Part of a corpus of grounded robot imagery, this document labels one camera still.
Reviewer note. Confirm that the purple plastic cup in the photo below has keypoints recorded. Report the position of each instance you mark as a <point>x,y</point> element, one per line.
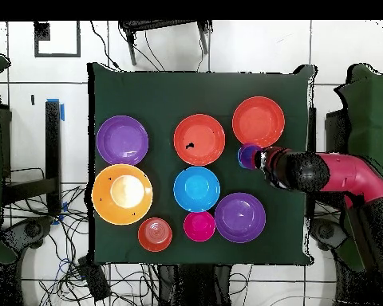
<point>247,154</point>

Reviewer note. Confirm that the blue plastic cup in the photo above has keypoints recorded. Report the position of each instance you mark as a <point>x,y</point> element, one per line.
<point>239,159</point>

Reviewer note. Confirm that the wide red-orange bowl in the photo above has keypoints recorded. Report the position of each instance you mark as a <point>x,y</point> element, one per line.
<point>204,134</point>
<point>258,121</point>

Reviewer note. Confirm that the purple plastic bowl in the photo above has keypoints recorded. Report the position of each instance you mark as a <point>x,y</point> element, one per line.
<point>239,218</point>
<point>122,140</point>

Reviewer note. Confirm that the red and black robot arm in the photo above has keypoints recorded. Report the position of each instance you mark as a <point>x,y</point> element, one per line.
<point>344,175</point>

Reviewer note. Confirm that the blue plastic bowl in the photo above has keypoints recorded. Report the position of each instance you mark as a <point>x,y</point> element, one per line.
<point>196,189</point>

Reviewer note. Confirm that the pink plastic bowl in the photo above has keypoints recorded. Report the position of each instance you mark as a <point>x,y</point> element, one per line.
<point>199,226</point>

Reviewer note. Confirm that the dark green tablecloth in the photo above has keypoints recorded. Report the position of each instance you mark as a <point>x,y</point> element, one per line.
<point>178,92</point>

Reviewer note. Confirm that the small deep orange bowl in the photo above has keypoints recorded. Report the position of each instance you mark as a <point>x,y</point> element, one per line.
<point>154,234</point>

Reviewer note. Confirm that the large yellow-orange bowl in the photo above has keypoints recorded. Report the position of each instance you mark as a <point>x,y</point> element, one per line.
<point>102,194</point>

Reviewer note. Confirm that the black metal chair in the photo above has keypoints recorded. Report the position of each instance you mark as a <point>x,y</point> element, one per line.
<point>159,25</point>

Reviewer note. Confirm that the black power brick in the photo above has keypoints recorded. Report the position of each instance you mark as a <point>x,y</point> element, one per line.
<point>94,280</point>

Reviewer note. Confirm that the blue tape strip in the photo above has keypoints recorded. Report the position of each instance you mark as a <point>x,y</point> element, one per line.
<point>62,113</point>

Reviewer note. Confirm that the black table frame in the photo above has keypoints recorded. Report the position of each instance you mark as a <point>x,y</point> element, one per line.
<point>52,143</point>

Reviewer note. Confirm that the black square frame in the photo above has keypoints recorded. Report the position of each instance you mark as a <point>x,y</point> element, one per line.
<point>41,32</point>

